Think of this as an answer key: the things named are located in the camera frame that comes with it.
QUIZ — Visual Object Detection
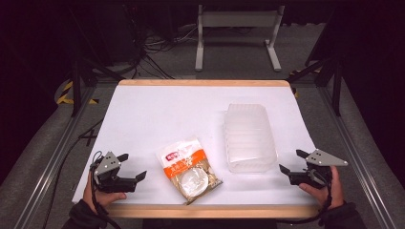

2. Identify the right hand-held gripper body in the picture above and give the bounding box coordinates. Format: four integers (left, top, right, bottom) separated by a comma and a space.
289, 148, 349, 189

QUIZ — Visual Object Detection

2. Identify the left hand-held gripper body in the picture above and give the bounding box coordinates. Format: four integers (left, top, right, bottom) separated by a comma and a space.
92, 151, 139, 194

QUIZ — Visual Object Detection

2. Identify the clear plastic container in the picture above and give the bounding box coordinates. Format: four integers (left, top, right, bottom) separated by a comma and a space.
223, 102, 279, 175

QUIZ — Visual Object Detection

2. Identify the orange and white snack packet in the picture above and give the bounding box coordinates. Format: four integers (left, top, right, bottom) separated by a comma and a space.
155, 136, 224, 206

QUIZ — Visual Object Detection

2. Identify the person's left hand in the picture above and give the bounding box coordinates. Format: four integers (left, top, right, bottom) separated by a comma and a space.
82, 177, 128, 214

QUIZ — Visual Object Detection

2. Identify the person's right hand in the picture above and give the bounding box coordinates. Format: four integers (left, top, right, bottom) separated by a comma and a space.
299, 165, 346, 211

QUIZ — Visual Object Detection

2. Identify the black tape cross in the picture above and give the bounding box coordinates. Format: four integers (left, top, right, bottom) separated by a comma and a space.
78, 128, 98, 148

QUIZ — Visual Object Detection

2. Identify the white table sheet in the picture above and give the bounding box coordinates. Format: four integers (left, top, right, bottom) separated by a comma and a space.
72, 84, 320, 205

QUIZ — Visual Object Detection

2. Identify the black tripod stand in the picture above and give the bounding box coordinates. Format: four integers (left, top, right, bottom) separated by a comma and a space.
70, 47, 126, 118
287, 53, 344, 117

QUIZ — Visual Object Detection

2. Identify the yellow and black hazard tape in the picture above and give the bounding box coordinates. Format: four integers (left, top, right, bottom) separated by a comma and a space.
55, 80, 100, 106

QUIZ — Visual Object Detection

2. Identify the white metal stand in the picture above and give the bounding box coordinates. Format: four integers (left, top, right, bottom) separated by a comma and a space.
194, 4, 286, 73

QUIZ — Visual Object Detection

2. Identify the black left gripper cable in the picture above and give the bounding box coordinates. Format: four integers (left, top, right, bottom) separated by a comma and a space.
89, 150, 122, 229

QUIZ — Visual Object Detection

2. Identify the aluminium floor rail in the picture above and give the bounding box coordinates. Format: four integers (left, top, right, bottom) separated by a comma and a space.
318, 85, 397, 229
12, 85, 96, 229

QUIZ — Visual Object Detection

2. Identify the black floor cable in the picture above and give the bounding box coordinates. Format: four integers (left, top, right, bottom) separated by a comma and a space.
41, 118, 105, 229

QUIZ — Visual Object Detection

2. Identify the bundle of floor cables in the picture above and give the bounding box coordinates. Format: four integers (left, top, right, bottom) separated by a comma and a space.
125, 23, 200, 80

